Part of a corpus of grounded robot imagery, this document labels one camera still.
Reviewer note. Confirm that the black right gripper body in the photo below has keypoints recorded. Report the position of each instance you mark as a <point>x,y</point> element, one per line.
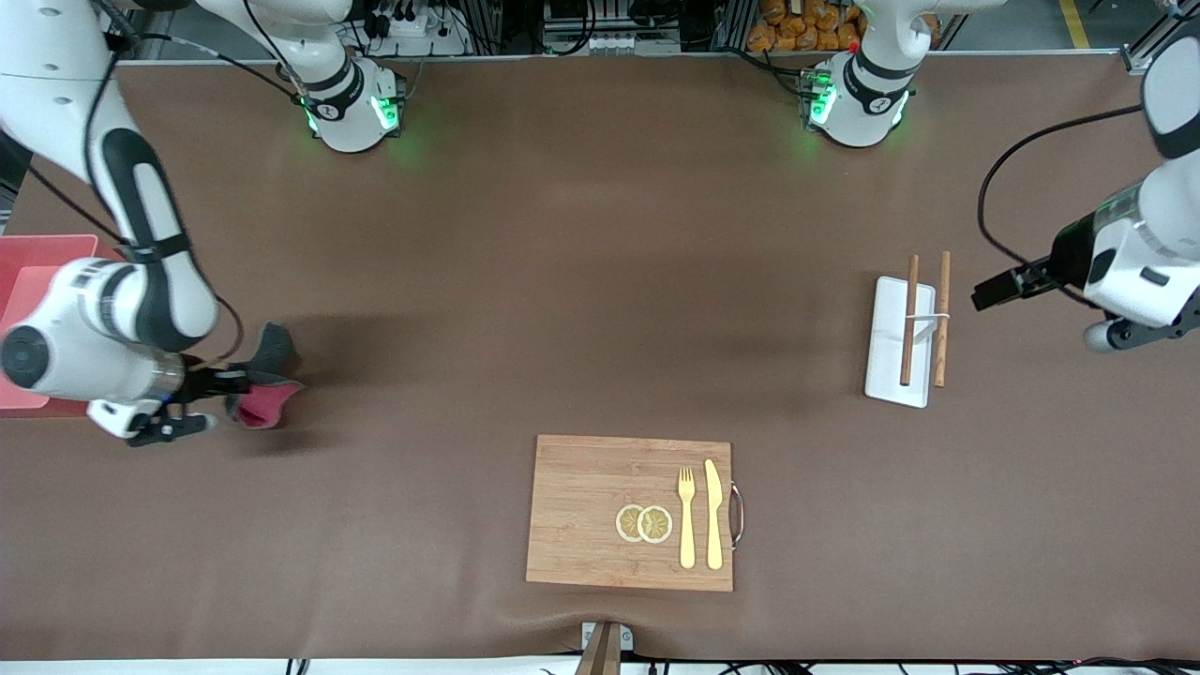
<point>201,382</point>

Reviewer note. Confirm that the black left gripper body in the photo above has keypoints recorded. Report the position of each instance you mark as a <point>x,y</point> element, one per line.
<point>1065,253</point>

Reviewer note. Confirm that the grey microfibre cloth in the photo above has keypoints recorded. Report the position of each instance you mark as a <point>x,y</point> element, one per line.
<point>272,352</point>

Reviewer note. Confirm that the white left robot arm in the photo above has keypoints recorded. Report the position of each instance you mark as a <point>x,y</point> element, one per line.
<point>1172,216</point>

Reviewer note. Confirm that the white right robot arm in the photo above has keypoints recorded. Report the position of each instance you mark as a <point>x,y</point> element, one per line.
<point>141,234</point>

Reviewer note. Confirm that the white chopstick rack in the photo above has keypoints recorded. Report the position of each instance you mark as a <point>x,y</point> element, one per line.
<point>886,347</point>

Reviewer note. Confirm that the pink plastic box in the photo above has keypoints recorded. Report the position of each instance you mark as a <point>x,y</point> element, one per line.
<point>28,251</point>

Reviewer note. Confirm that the orange bread pile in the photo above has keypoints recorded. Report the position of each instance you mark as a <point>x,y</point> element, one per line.
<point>806,28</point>

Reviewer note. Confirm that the yellow knife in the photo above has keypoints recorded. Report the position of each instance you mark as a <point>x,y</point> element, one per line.
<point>713,506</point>

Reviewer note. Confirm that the bamboo cutting board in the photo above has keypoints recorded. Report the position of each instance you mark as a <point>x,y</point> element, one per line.
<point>581,506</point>

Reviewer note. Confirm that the white power strip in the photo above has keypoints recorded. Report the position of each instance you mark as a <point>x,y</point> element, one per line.
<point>412,28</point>

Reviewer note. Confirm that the yellow fork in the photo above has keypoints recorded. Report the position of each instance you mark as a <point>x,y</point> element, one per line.
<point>687,534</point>

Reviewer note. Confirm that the lemon slice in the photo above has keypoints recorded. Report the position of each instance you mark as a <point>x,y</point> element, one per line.
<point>656,525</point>
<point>626,523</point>

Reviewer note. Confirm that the aluminium corner post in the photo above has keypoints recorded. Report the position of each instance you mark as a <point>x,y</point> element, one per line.
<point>1144,52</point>

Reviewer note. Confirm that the metal table edge bracket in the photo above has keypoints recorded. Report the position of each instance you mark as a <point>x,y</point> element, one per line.
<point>600,647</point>

